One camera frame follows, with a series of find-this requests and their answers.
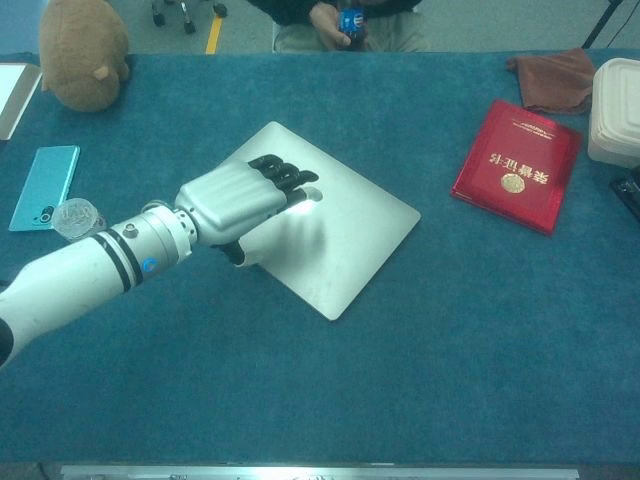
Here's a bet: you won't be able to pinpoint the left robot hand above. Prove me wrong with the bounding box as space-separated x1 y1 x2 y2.
173 153 324 267

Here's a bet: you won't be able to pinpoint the silver laptop with apple logo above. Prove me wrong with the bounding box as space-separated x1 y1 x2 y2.
219 120 422 323

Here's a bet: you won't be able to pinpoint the black caster wheels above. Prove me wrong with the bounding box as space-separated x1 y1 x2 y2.
151 0 229 35

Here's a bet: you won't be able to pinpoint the clear round plastic jar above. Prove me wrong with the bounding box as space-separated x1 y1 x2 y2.
51 197 107 244

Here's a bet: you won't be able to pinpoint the light blue smartphone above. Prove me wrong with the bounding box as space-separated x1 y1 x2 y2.
8 145 81 233

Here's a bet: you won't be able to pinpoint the brown plush toy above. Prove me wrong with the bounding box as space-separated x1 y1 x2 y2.
38 0 132 113

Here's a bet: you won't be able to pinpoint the blue label cola bottle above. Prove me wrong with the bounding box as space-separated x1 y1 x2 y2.
338 2 369 47

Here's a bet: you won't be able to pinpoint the person in black top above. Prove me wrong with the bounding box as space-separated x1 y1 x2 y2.
247 0 432 54

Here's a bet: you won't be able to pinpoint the teal table cover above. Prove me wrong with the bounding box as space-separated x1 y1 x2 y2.
0 48 640 466

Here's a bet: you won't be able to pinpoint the red certificate folder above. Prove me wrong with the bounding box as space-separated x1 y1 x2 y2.
450 99 585 237

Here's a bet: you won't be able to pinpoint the brown cloth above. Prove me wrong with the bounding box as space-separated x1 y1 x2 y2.
506 47 597 117

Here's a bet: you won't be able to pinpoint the white lidded plastic container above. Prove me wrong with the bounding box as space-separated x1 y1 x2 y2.
586 57 640 169

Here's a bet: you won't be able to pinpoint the black device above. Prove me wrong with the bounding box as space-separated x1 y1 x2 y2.
609 175 640 224

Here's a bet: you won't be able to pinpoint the black tripod leg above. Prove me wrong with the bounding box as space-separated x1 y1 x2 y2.
581 0 626 50

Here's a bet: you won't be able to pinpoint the white board with metal frame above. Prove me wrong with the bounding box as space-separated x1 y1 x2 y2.
0 62 43 141

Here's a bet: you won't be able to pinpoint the aluminium rail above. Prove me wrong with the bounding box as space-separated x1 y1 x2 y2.
59 463 581 480

